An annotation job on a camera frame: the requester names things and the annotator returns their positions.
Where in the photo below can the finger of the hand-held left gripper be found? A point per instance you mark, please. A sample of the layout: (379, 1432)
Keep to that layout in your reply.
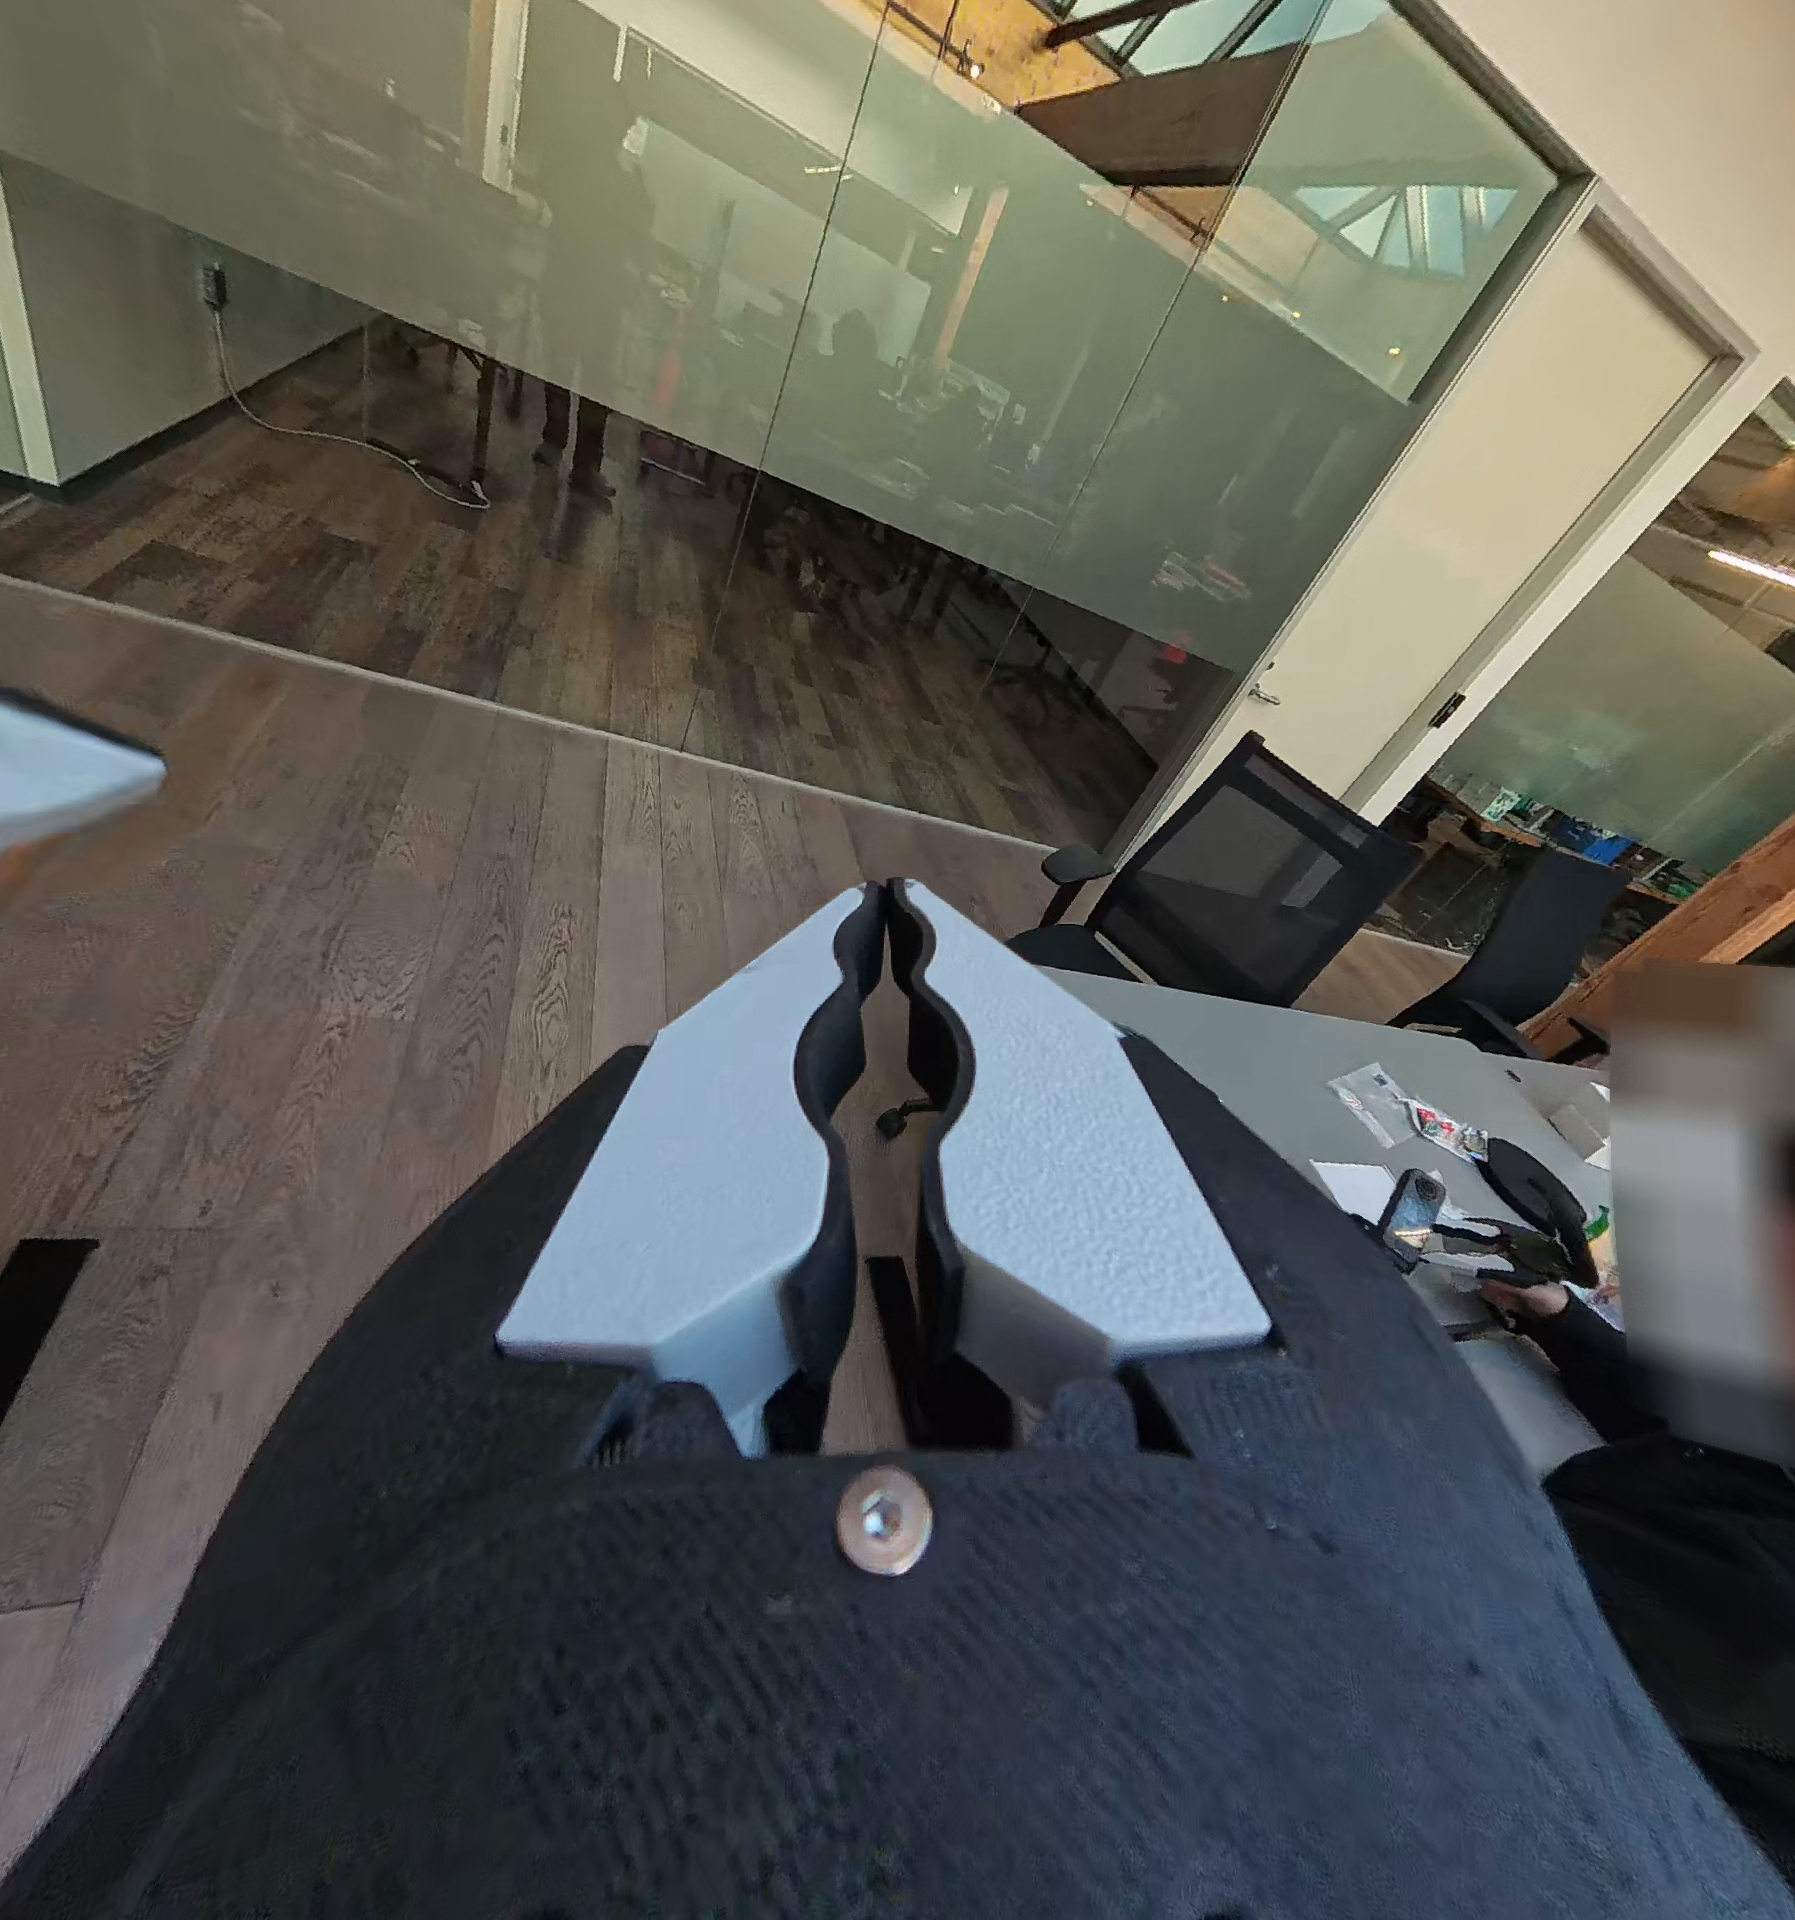
(14, 774)

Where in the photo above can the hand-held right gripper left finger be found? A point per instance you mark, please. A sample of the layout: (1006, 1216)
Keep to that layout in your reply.
(658, 1202)

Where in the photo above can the wooden beam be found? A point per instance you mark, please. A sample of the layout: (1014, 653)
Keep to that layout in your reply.
(1723, 900)

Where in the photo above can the white paper sheet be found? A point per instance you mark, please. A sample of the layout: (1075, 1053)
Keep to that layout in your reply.
(1347, 1190)

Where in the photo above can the black mesh office chair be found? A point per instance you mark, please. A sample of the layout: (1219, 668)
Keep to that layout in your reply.
(1242, 855)

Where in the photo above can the white cardboard box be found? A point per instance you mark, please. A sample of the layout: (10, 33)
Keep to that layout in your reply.
(1586, 1118)

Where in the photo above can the clear plastic bag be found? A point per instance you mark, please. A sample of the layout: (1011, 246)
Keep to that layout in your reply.
(1370, 1097)

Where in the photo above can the black desk foot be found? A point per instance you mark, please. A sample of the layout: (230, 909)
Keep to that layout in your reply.
(14, 1350)

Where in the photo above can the white door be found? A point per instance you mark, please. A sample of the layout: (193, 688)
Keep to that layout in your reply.
(1498, 511)

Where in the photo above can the black velcro tape roll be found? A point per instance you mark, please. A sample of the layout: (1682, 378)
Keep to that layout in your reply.
(1528, 1180)

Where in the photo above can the clear bag with red label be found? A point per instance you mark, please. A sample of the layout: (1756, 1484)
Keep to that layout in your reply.
(1444, 1130)

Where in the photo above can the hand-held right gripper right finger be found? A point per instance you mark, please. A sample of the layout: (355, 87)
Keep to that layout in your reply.
(1091, 1202)

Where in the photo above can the grey desk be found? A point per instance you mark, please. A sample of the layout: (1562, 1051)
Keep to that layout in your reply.
(1256, 1051)

